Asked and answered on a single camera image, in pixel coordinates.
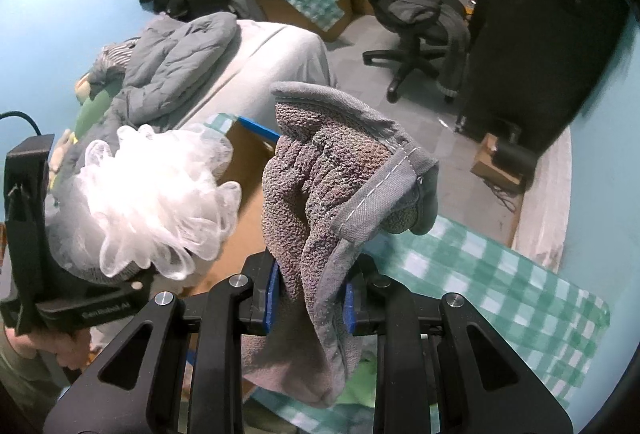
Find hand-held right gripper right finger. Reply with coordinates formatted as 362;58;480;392
342;257;575;434

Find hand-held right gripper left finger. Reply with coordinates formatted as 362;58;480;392
44;259;281;434

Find white mesh bath loofah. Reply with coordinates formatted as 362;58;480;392
45;123;243;282

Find grey towel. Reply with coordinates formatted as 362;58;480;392
240;82;441;410

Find cardboard box with blue outside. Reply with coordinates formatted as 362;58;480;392
182;114;283;300

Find person's left hand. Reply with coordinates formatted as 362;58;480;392
30;326;93;372

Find light green cloth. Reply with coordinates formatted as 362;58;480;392
340;351;378;410

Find beige plush toy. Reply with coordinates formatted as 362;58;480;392
47;129;78;190

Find green checked tablecloth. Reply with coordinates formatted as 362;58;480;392
205;111;612;434

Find green plush toy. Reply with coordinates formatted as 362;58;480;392
75;74;126;145

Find person's olive green clothing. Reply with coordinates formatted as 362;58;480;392
0;329;71;415

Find small cardboard box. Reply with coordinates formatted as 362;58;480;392
470;133;526;192

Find striped cloth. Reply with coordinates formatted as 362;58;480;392
97;37;146;70

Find grey puffer jacket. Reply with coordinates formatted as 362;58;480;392
50;12;241;175

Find black cylindrical device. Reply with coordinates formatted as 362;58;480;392
492;119;536;177

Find bed with grey sheet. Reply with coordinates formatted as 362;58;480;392
180;19;346;130

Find black office chair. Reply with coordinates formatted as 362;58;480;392
342;0;473;104

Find large brown cardboard box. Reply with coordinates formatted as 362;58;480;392
255;0;353;42

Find grey clothes on chair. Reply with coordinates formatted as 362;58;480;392
370;0;473;102

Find tall black fabric cover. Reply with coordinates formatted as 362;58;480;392
457;0;633;155

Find black cable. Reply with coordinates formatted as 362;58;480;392
0;111;43;137

